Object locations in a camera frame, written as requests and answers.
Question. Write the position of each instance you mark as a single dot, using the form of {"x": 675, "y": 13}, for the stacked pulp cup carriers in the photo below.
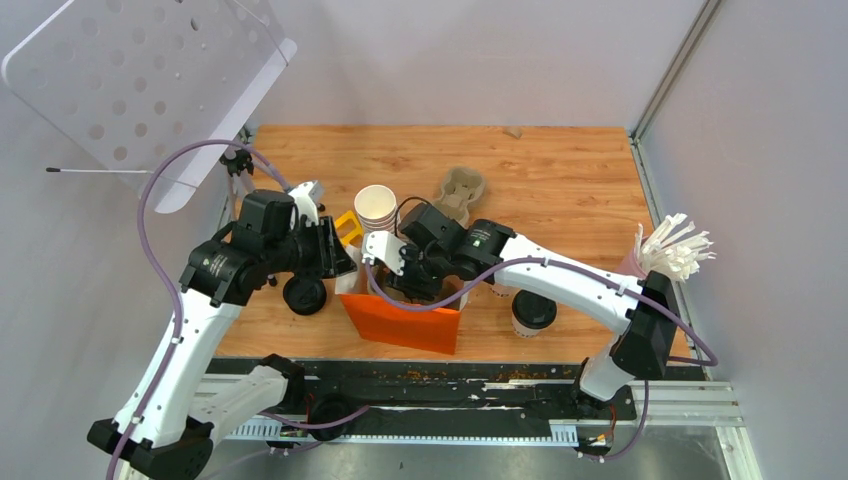
{"x": 460, "y": 191}

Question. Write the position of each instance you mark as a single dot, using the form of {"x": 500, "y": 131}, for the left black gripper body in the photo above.
{"x": 308, "y": 250}

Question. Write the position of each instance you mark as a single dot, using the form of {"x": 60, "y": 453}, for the yellow plastic triangle holder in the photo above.
{"x": 349, "y": 228}

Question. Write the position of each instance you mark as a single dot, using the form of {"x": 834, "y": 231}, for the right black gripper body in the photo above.
{"x": 422, "y": 273}

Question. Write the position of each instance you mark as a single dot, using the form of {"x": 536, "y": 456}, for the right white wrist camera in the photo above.
{"x": 385, "y": 247}

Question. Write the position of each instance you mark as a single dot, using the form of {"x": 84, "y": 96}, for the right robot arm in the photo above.
{"x": 641, "y": 313}

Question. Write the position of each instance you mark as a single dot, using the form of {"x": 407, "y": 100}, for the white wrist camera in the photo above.
{"x": 308, "y": 196}
{"x": 385, "y": 247}

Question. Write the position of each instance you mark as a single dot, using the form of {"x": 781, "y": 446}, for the pink cup of wrapped straws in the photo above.
{"x": 673, "y": 249}

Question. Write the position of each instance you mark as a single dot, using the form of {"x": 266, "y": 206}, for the stack of white paper cups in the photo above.
{"x": 376, "y": 207}

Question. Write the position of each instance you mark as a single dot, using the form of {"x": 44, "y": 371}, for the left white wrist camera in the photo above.
{"x": 308, "y": 196}

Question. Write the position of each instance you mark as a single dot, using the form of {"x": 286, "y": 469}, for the white tripod stand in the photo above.
{"x": 239, "y": 167}

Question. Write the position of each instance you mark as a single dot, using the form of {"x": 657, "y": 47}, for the clear perforated acrylic panel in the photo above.
{"x": 150, "y": 88}

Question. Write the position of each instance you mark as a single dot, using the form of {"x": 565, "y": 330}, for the orange paper bag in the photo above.
{"x": 379, "y": 321}

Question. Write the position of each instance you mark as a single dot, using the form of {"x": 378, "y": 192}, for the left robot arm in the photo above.
{"x": 160, "y": 432}

